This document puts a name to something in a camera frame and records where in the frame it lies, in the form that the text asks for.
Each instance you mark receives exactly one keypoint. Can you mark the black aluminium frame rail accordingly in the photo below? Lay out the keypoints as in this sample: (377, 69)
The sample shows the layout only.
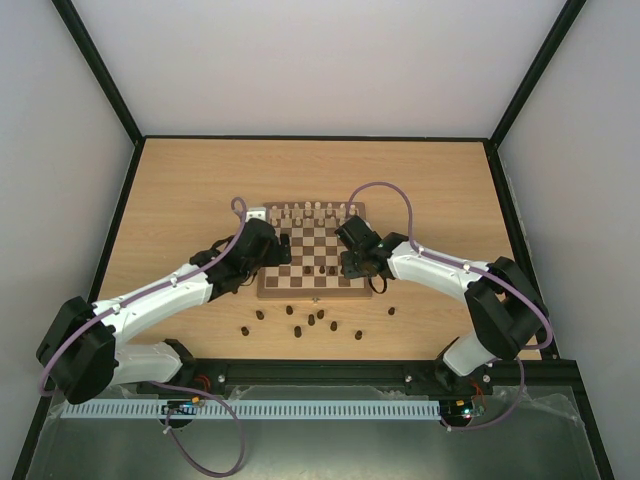
(219, 377)

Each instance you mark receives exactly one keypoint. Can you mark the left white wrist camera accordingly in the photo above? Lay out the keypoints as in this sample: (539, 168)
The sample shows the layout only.
(259, 213)

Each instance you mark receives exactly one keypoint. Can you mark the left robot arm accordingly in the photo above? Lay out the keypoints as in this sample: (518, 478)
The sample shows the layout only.
(86, 349)

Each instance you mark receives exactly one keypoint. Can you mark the wooden chess board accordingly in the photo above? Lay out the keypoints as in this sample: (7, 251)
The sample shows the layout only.
(315, 246)

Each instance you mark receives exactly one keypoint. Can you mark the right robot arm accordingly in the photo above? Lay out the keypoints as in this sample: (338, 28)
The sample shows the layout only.
(505, 309)

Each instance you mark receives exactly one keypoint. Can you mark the white slotted cable duct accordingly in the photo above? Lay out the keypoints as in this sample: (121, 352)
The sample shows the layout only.
(422, 410)

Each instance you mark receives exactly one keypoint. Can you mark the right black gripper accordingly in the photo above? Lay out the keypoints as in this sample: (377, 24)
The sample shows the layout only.
(353, 257)

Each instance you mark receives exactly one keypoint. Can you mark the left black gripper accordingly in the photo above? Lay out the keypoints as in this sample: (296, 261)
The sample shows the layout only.
(274, 257)

